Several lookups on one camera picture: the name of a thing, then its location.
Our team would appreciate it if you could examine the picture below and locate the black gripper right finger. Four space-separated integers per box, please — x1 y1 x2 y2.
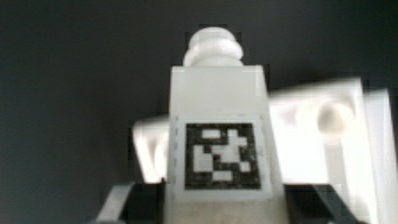
283 184 367 224

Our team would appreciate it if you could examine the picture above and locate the white table leg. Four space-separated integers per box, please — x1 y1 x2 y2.
164 27 289 224

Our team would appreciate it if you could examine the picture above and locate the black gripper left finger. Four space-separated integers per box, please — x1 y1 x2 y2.
90 182 164 224

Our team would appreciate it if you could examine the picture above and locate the white square tabletop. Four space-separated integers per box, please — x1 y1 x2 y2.
131 79 398 224

